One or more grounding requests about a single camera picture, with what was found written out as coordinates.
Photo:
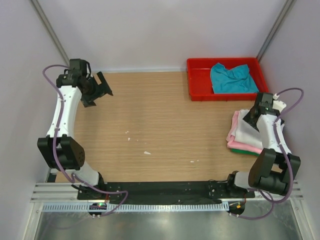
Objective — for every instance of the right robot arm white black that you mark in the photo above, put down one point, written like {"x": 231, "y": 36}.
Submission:
{"x": 276, "y": 167}

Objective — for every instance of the folded green t shirt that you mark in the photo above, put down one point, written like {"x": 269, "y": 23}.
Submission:
{"x": 244, "y": 152}

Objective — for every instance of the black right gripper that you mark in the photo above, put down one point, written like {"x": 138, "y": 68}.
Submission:
{"x": 248, "y": 119}

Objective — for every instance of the white slotted cable duct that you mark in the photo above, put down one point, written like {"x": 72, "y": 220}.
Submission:
{"x": 95, "y": 207}

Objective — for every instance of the right aluminium frame post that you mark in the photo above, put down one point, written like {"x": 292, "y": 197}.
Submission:
{"x": 279, "y": 21}

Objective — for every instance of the red plastic tray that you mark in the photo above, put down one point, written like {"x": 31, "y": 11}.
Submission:
{"x": 200, "y": 84}

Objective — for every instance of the aluminium front rail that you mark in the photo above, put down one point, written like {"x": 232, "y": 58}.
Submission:
{"x": 63, "y": 192}

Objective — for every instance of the white t shirt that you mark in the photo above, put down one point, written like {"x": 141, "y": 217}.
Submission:
{"x": 268, "y": 136}

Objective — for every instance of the left aluminium frame post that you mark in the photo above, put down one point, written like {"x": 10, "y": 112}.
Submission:
{"x": 49, "y": 29}

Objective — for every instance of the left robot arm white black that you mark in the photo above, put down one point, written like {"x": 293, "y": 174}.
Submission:
{"x": 59, "y": 148}

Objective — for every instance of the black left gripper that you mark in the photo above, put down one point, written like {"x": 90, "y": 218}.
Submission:
{"x": 86, "y": 99}

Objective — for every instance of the aluminium frame post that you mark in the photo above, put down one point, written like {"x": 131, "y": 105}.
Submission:
{"x": 49, "y": 29}
{"x": 279, "y": 21}

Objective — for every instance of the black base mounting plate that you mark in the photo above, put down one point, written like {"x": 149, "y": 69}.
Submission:
{"x": 164, "y": 193}

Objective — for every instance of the teal t shirt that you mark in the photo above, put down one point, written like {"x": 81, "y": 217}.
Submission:
{"x": 237, "y": 80}

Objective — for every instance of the folded pink t shirt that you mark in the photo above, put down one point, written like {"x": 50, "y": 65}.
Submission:
{"x": 242, "y": 136}

